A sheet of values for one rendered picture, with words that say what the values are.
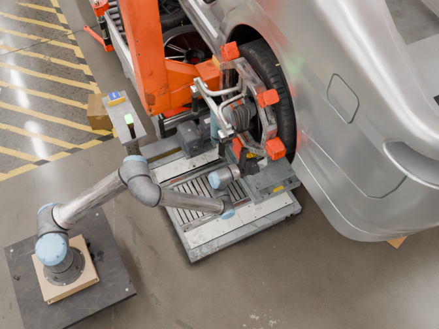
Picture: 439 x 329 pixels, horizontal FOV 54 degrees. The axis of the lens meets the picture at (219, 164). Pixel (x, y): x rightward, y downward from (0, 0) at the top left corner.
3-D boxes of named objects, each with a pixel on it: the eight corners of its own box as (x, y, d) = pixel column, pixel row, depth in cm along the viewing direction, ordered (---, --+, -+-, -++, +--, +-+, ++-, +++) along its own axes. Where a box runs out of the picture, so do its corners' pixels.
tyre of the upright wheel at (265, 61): (338, 143, 220) (297, 18, 211) (299, 160, 215) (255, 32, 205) (283, 143, 284) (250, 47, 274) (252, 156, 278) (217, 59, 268)
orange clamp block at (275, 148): (276, 143, 231) (285, 156, 227) (263, 149, 229) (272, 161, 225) (277, 136, 225) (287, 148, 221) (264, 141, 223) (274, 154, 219)
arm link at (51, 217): (31, 240, 226) (138, 172, 202) (30, 211, 235) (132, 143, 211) (55, 245, 238) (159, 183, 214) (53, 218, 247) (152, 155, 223)
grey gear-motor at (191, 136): (238, 149, 318) (241, 119, 289) (187, 170, 308) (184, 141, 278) (227, 131, 327) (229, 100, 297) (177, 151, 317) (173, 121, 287)
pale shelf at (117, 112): (147, 137, 281) (146, 134, 279) (123, 146, 277) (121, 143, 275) (125, 93, 302) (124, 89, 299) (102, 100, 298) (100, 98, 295)
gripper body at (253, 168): (256, 169, 252) (238, 177, 249) (251, 155, 250) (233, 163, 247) (261, 171, 245) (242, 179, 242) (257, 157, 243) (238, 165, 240)
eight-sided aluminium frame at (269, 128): (270, 168, 251) (282, 107, 205) (260, 172, 249) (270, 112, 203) (227, 104, 277) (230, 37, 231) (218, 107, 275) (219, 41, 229)
